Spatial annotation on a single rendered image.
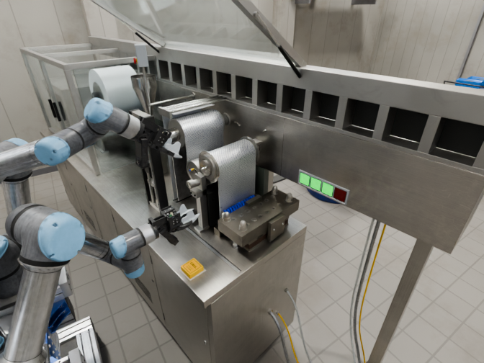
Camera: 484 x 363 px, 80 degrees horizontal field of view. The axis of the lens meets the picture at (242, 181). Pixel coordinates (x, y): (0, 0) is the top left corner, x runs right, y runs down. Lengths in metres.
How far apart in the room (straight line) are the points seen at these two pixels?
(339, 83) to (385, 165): 0.34
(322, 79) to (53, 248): 1.02
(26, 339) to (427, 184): 1.25
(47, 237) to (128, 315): 1.59
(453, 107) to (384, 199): 0.38
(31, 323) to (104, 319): 1.46
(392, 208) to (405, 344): 1.33
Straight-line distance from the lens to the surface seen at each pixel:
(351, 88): 1.14
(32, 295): 0.96
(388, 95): 1.09
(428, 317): 2.58
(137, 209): 1.72
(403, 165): 1.13
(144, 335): 2.26
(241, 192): 1.42
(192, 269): 1.27
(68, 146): 0.95
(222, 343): 1.51
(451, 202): 1.13
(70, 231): 0.89
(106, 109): 0.96
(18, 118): 4.41
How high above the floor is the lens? 1.85
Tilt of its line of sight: 31 degrees down
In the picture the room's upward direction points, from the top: straight up
